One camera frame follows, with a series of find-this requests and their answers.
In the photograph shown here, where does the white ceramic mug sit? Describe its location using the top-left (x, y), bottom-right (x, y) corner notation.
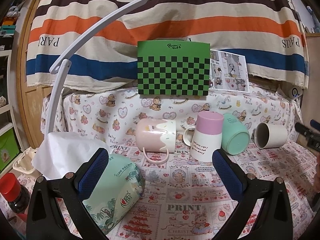
top-left (254, 122), bottom-right (288, 149)

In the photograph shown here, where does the person's right hand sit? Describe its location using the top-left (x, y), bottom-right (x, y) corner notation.
top-left (310, 154), bottom-right (320, 212)

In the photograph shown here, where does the small white speaker device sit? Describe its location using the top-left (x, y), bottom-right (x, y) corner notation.
top-left (288, 86), bottom-right (303, 100)

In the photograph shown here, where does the mint tissue pack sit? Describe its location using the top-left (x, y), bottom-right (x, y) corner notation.
top-left (31, 132), bottom-right (145, 237)

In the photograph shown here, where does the cream plastic basket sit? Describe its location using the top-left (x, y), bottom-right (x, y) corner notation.
top-left (12, 147), bottom-right (40, 177)

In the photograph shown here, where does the red capped sauce bottle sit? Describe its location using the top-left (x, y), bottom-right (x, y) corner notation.
top-left (0, 173), bottom-right (30, 214)

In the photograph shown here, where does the mint green mug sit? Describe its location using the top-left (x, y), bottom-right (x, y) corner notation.
top-left (221, 113), bottom-right (250, 155)

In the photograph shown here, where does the green storage box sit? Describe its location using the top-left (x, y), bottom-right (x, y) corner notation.
top-left (0, 128), bottom-right (20, 171)

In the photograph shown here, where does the comic picture card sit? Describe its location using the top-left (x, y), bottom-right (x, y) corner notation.
top-left (209, 50), bottom-right (249, 92)

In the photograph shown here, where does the printed table cloth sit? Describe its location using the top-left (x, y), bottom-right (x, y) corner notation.
top-left (55, 84), bottom-right (317, 239)

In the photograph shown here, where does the purple and white mug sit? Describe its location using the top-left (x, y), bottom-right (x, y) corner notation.
top-left (183, 111), bottom-right (224, 163)

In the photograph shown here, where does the pink and cream mug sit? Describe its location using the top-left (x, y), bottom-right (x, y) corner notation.
top-left (135, 119), bottom-right (176, 165)

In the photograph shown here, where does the striped fabric cloth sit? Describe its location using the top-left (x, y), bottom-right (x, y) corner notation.
top-left (26, 0), bottom-right (309, 92)

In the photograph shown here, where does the green checkered box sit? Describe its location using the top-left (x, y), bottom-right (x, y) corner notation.
top-left (137, 40), bottom-right (210, 96)

